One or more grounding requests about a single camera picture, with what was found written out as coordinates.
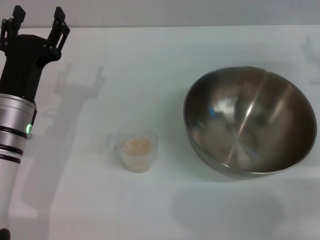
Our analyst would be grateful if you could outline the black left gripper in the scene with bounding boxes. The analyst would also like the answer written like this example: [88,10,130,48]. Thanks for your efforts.
[0,6,71,103]

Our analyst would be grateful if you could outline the beige rice grains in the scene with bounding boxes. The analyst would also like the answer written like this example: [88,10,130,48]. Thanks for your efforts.
[121,136,153,157]

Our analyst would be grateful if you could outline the clear plastic measuring cup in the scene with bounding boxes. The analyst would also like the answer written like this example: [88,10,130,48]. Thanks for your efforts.
[107,121,160,174]

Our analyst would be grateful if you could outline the large stainless steel bowl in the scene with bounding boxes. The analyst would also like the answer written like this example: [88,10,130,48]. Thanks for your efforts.
[183,65,316,179]

